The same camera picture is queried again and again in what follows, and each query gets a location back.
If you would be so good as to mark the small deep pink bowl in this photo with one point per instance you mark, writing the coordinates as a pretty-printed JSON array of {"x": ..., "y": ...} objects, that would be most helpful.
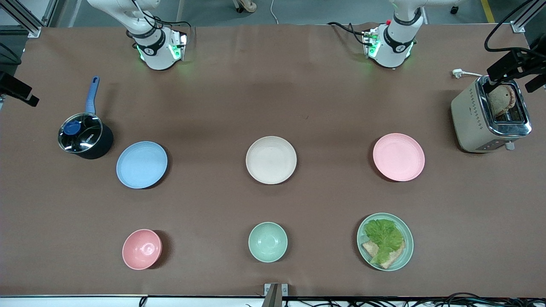
[{"x": 142, "y": 249}]

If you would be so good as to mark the beige shallow bowl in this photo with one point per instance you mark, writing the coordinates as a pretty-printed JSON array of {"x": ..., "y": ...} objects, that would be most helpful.
[{"x": 271, "y": 160}]

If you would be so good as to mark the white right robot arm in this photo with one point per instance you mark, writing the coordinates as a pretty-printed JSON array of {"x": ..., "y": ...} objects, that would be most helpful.
[{"x": 158, "y": 55}]

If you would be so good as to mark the brown table cover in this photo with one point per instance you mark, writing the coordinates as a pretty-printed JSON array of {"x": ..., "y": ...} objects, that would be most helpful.
[{"x": 273, "y": 94}]

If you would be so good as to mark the pink shallow bowl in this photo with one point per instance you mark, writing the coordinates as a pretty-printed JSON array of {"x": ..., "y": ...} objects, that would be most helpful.
[{"x": 399, "y": 157}]

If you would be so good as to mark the green plate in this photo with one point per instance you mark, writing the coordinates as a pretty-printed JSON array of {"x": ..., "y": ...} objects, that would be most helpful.
[{"x": 407, "y": 238}]

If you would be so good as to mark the metal frame bracket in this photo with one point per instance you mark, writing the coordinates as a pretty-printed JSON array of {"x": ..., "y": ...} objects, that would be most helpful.
[{"x": 276, "y": 294}]

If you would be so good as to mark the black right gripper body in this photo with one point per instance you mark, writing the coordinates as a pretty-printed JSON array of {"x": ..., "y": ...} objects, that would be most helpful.
[{"x": 13, "y": 87}]

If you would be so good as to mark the green lettuce leaf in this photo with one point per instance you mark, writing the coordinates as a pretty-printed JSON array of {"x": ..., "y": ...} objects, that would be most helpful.
[{"x": 384, "y": 236}]

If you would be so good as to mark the glass lid with blue knob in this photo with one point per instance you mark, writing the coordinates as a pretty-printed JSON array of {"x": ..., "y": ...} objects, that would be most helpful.
[{"x": 81, "y": 132}]

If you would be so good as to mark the toast slice in toaster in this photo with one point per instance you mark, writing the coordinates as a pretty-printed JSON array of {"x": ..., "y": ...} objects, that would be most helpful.
[{"x": 501, "y": 100}]

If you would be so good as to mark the aluminium frame post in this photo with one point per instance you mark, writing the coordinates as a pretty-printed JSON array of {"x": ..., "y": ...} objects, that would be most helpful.
[
  {"x": 21, "y": 17},
  {"x": 527, "y": 15}
]

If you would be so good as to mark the beige and chrome toaster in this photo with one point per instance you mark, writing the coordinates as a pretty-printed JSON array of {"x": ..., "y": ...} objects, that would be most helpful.
[{"x": 469, "y": 123}]

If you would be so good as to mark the small deep green bowl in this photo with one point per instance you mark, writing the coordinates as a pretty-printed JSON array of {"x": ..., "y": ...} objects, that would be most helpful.
[{"x": 268, "y": 241}]

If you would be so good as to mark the blue shallow bowl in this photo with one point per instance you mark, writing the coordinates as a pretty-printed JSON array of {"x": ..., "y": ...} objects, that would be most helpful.
[{"x": 142, "y": 164}]

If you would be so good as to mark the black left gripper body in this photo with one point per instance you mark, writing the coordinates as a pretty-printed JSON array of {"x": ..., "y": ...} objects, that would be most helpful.
[{"x": 513, "y": 62}]

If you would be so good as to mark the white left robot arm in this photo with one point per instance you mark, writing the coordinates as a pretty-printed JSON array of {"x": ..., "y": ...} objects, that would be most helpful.
[{"x": 392, "y": 53}]

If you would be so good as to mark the brown bread slice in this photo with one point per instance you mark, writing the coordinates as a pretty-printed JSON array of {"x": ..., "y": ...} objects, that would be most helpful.
[
  {"x": 368, "y": 247},
  {"x": 396, "y": 256}
]

